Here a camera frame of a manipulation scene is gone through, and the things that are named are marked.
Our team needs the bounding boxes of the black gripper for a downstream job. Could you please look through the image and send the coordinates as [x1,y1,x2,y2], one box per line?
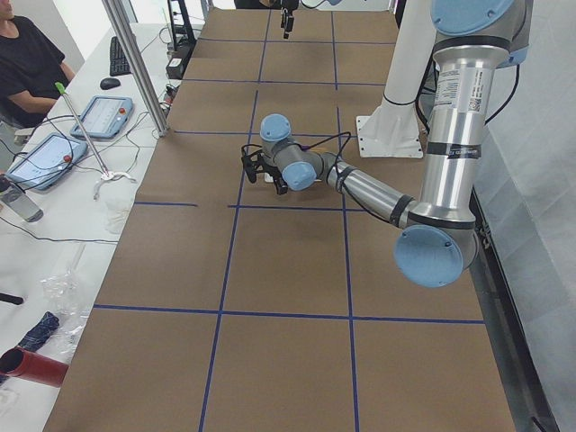
[240,144,288,195]

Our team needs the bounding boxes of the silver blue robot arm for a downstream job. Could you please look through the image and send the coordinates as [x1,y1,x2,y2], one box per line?
[241,1,533,288]

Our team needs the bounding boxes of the metal reacher grabber stick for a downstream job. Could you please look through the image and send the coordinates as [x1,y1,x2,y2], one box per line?
[55,82,137,201]

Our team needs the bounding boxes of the far teach pendant tablet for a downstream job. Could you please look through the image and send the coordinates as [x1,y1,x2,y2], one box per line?
[80,95,134,140]

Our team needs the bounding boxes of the teach pendant tablet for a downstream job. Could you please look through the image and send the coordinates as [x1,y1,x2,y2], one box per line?
[80,95,134,140]
[6,133,87,191]

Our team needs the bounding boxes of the black computer mouse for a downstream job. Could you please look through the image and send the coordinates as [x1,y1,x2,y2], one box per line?
[100,77,122,90]

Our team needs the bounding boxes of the black keyboard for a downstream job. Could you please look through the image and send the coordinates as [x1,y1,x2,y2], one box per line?
[109,36,131,77]

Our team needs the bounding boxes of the near teach pendant tablet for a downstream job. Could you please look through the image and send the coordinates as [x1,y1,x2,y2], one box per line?
[6,133,87,191]

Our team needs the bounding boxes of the crumpled clear plastic bag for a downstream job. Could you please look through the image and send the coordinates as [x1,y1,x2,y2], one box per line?
[40,243,91,363]

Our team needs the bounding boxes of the clear water bottle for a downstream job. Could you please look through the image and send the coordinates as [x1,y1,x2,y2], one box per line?
[1,175,44,222]

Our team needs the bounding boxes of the seated person black shirt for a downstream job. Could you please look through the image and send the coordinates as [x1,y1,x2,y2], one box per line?
[1,1,75,128]

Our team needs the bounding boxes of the folded dark blue cloth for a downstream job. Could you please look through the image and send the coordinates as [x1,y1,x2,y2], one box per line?
[17,311,59,352]

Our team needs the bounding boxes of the red cylinder tube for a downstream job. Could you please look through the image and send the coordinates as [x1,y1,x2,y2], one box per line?
[1,346,68,387]

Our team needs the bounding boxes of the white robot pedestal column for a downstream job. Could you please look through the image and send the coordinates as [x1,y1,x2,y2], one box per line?
[356,0,437,158]

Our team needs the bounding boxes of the grey aluminium frame post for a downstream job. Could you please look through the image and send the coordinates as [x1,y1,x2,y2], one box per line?
[103,0,168,137]

